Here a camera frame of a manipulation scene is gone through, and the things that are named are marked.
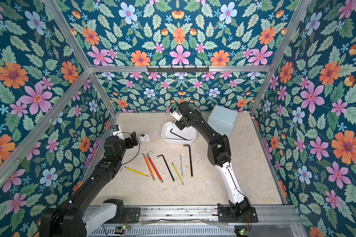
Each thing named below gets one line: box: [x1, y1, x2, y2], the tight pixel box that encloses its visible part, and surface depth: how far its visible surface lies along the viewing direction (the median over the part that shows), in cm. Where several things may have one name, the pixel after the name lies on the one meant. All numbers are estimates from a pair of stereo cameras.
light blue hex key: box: [179, 154, 185, 177], surface depth 93 cm
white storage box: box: [161, 121, 198, 145], surface depth 103 cm
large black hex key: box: [182, 144, 194, 177], surface depth 97 cm
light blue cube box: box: [207, 104, 239, 139], surface depth 98 cm
